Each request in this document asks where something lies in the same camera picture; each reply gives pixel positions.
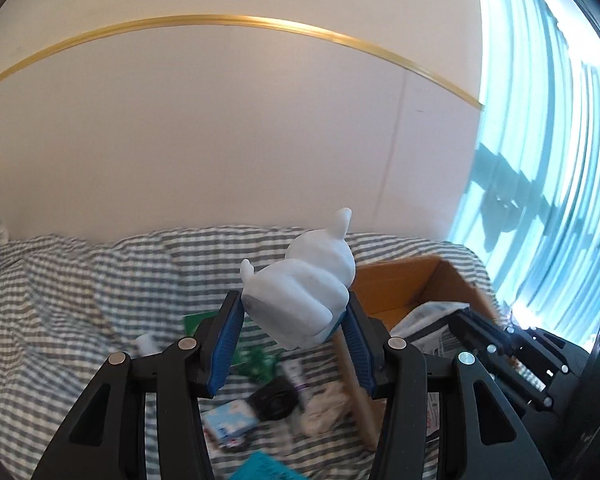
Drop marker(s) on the gold wall trim strip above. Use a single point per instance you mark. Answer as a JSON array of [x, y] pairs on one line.
[[243, 21]]

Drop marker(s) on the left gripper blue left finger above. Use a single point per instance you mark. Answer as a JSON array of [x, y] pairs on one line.
[[103, 435]]

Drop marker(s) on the black phone-like card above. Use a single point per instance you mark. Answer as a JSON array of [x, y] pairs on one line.
[[427, 327]]

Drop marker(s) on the white lace cloth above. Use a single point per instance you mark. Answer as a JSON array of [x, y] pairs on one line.
[[325, 410]]

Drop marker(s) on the white purple cream tube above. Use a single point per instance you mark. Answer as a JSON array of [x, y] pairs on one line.
[[294, 372]]

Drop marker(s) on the blue floral tissue pack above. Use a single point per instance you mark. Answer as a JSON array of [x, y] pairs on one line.
[[228, 426]]

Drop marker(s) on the white green medicine box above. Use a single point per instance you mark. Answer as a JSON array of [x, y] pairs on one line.
[[192, 321]]

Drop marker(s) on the blue striped curtain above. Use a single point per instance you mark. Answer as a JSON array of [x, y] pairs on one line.
[[531, 207]]

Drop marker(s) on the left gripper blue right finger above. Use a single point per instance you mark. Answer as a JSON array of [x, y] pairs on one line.
[[480, 436]]

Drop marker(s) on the cardboard box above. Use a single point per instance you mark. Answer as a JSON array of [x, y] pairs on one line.
[[389, 291]]

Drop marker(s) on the white rabbit figurine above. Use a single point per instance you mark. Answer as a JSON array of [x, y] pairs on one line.
[[300, 300]]

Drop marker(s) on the grey checkered cloth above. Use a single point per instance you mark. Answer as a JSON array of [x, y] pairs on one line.
[[66, 304]]

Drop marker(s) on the dental floss pick jar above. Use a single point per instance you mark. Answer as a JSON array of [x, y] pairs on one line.
[[146, 346]]

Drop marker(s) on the green snack packet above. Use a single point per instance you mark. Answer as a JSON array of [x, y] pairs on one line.
[[256, 364]]

